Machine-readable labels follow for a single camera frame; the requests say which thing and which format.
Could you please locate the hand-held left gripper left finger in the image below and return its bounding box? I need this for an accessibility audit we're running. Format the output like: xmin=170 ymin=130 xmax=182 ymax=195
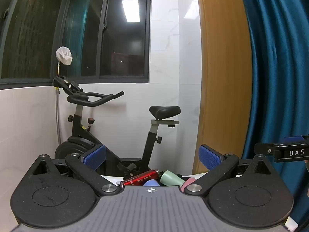
xmin=31 ymin=144 xmax=121 ymax=197

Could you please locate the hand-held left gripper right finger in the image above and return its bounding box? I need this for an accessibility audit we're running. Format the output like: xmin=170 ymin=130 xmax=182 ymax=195
xmin=183 ymin=144 xmax=274 ymax=197

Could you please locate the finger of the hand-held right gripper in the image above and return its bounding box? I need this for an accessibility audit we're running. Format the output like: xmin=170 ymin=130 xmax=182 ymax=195
xmin=254 ymin=134 xmax=309 ymax=163

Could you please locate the pink cup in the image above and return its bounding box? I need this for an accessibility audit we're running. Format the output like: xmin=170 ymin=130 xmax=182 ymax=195
xmin=181 ymin=177 xmax=197 ymax=192

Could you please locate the green cup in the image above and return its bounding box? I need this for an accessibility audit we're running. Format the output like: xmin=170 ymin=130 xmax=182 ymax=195
xmin=160 ymin=170 xmax=186 ymax=187

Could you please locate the black exercise bike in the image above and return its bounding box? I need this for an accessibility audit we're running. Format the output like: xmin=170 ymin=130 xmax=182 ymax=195
xmin=53 ymin=75 xmax=181 ymax=177

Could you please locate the red metal bottle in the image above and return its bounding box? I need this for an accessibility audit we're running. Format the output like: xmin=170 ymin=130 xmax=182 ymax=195
xmin=120 ymin=170 xmax=161 ymax=188

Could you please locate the blue curtain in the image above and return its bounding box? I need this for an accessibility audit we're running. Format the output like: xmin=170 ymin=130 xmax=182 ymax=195
xmin=236 ymin=0 xmax=309 ymax=232

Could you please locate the white cloth cap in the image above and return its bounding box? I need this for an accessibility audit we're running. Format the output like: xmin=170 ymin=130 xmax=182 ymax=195
xmin=56 ymin=46 xmax=73 ymax=66

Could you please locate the dark sliding glass window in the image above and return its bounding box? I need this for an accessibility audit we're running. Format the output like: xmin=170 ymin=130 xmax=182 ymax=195
xmin=52 ymin=0 xmax=152 ymax=84

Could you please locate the dark screened window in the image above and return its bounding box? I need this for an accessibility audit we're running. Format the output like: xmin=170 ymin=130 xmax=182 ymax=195
xmin=0 ymin=0 xmax=66 ymax=90

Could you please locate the metal hose pipe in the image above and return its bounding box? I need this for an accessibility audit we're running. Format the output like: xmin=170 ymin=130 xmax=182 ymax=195
xmin=55 ymin=61 xmax=62 ymax=146

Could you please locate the wooden door frame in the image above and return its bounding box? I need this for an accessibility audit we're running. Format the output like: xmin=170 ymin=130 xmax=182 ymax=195
xmin=193 ymin=0 xmax=253 ymax=175

